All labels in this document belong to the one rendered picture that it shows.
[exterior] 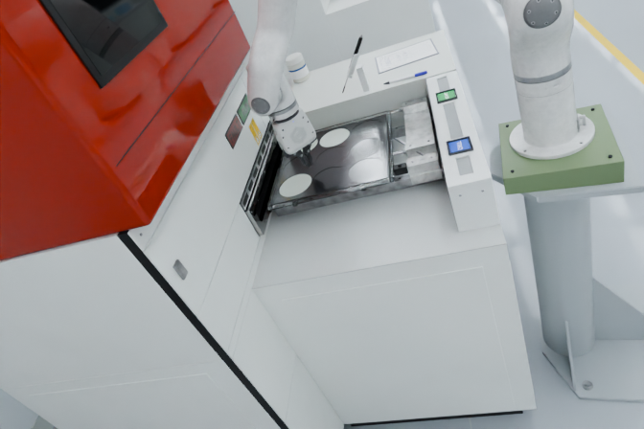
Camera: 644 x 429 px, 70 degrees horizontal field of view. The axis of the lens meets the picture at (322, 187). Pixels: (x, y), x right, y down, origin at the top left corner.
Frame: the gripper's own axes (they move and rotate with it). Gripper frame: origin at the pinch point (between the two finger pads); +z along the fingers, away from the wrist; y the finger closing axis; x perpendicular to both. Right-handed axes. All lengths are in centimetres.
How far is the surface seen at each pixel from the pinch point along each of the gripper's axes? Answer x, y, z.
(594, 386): -59, 37, 94
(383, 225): -27.3, 2.9, 13.2
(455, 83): -12.6, 47.1, -0.7
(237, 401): -28, -52, 31
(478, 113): 89, 145, 95
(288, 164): 12.3, -2.1, 5.3
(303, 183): -1.7, -4.5, 5.1
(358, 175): -14.0, 7.3, 5.3
